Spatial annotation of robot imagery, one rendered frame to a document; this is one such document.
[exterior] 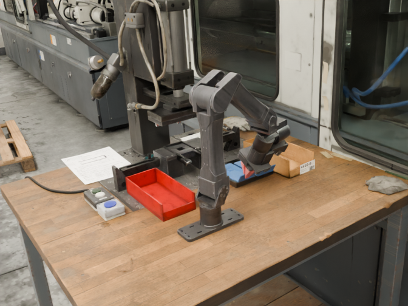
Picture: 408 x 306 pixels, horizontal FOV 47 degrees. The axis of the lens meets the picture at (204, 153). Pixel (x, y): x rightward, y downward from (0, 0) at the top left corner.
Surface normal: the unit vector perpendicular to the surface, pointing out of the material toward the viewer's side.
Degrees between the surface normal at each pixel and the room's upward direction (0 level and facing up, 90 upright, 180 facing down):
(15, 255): 0
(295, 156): 90
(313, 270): 90
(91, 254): 0
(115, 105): 90
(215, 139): 90
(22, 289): 0
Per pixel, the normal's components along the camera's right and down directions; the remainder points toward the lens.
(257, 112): 0.59, 0.23
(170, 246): -0.06, -0.92
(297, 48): -0.85, 0.25
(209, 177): -0.72, 0.30
